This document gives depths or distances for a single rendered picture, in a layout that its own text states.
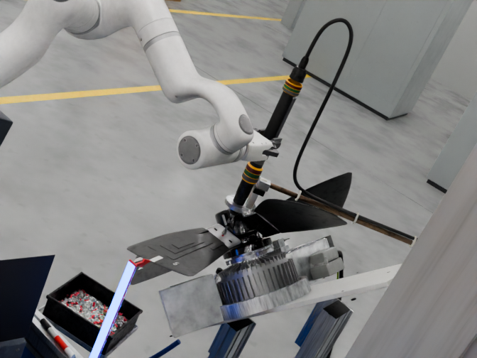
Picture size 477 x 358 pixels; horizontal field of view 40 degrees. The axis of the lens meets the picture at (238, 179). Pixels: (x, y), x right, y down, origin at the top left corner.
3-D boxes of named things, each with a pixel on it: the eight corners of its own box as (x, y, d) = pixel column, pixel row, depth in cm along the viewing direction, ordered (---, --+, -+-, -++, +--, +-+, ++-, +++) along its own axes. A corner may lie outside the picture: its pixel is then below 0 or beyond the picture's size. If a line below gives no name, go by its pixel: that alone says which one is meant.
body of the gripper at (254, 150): (209, 146, 157) (236, 143, 166) (240, 170, 153) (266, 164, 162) (221, 119, 154) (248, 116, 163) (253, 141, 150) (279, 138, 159)
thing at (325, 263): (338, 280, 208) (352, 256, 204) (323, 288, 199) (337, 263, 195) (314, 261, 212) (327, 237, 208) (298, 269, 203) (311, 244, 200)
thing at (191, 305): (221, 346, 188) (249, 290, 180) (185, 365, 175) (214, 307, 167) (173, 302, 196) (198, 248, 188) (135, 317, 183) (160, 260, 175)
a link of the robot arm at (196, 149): (233, 118, 150) (205, 136, 155) (197, 121, 139) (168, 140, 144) (248, 152, 148) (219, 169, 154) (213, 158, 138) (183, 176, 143)
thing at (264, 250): (245, 258, 196) (243, 251, 196) (282, 246, 188) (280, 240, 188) (216, 268, 185) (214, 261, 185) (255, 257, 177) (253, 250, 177)
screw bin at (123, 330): (135, 328, 191) (143, 310, 188) (104, 358, 176) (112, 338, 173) (74, 289, 195) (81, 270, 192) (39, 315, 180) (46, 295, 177)
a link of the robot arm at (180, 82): (209, 15, 147) (265, 138, 144) (162, 52, 156) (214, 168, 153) (183, 13, 140) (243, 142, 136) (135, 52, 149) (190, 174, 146)
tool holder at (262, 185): (255, 207, 179) (270, 177, 175) (255, 219, 173) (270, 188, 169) (225, 195, 178) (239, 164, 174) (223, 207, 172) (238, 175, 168)
